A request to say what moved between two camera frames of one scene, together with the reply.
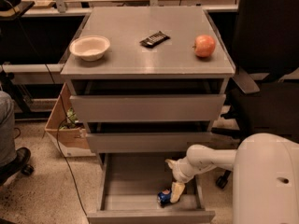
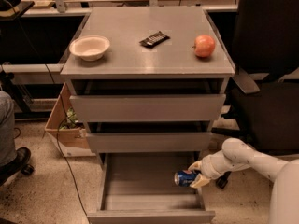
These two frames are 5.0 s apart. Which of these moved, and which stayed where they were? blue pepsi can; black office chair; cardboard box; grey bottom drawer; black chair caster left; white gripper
Moved: blue pepsi can; white gripper
Stayed: black chair caster left; grey bottom drawer; cardboard box; black office chair
